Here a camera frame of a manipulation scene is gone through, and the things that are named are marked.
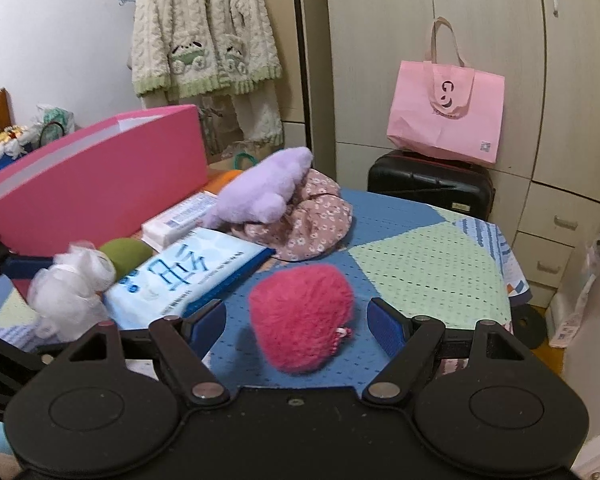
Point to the white mesh bath pouf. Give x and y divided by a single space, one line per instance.
70 290

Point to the cream fleece jacket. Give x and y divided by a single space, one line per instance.
200 35

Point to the black suitcase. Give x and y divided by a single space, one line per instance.
425 182

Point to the blue wet wipes packet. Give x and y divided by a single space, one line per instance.
180 275

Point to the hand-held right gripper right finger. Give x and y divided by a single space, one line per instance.
384 322

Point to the crumpled plastic bag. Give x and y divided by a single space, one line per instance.
55 114

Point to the pink fluffy heart plush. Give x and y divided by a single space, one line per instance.
300 315

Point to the black weight plate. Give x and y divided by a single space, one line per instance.
530 327

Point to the woven basket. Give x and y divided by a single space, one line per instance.
52 132

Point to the purple plush toy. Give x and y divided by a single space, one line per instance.
260 185

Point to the orange sponge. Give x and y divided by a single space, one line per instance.
226 177

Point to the green round sponge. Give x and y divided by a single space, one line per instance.
127 255

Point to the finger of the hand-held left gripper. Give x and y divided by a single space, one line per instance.
27 265
10 360

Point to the pink floral fabric hat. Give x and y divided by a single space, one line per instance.
315 225

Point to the white tissue packet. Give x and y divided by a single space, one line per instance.
180 217

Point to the pink tote bag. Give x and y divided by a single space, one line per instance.
445 110

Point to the beige wardrobe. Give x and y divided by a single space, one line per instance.
370 60

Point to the pink cardboard box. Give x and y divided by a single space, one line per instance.
95 195

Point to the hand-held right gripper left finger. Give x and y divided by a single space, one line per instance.
209 324

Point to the white printed plastic bag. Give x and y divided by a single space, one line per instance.
577 295

